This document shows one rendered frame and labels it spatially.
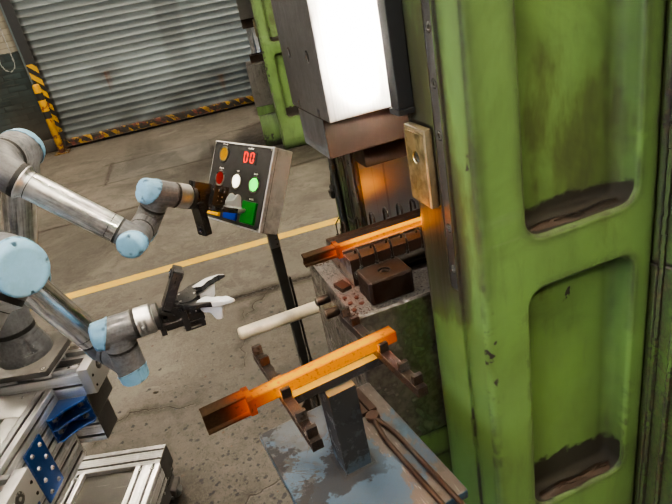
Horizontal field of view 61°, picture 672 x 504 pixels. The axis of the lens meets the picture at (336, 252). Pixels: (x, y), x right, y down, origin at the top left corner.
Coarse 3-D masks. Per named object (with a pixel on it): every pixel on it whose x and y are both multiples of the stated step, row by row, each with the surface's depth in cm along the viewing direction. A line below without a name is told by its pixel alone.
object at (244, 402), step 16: (368, 336) 113; (384, 336) 112; (336, 352) 110; (352, 352) 109; (368, 352) 111; (304, 368) 108; (320, 368) 107; (336, 368) 109; (272, 384) 105; (288, 384) 105; (304, 384) 107; (224, 400) 102; (240, 400) 101; (256, 400) 103; (272, 400) 104; (208, 416) 100; (224, 416) 102; (240, 416) 103; (208, 432) 101
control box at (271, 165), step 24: (216, 144) 203; (240, 144) 193; (216, 168) 202; (240, 168) 192; (264, 168) 183; (288, 168) 186; (240, 192) 191; (264, 192) 182; (216, 216) 200; (264, 216) 183
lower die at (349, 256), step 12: (396, 216) 170; (408, 216) 166; (360, 228) 167; (372, 228) 163; (408, 228) 156; (420, 228) 157; (336, 240) 160; (372, 240) 154; (384, 240) 154; (396, 240) 153; (408, 240) 151; (420, 240) 152; (348, 252) 151; (360, 252) 150; (372, 252) 149; (384, 252) 150; (396, 252) 151; (336, 264) 162; (348, 264) 149; (372, 264) 150; (408, 264) 154; (348, 276) 153
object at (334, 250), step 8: (400, 224) 158; (408, 224) 157; (416, 224) 157; (376, 232) 156; (384, 232) 155; (392, 232) 155; (352, 240) 154; (360, 240) 153; (368, 240) 154; (320, 248) 152; (328, 248) 151; (336, 248) 150; (344, 248) 152; (304, 256) 150; (312, 256) 150; (320, 256) 151; (328, 256) 152; (336, 256) 152; (304, 264) 151; (312, 264) 151
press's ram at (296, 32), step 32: (288, 0) 126; (320, 0) 116; (352, 0) 118; (288, 32) 134; (320, 32) 118; (352, 32) 120; (288, 64) 143; (320, 64) 121; (352, 64) 123; (384, 64) 125; (320, 96) 126; (352, 96) 126; (384, 96) 128
